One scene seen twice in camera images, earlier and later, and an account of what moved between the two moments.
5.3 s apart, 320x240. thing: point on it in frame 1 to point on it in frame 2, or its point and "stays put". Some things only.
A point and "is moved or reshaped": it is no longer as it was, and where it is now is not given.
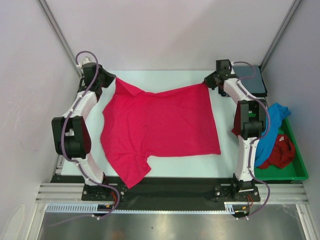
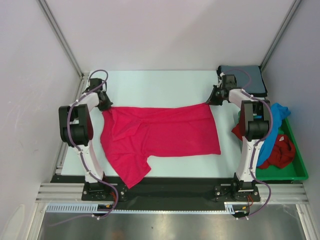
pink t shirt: [136, 125] is moved or reshaped
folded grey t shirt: [255, 84] stays put
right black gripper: [208, 81] to [212, 100]
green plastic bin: [297, 171] stays put
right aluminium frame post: [279, 34] stays put
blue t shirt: [276, 112] stays put
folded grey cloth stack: [261, 94] stays put
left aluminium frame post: [48, 15] stays put
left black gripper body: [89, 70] to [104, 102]
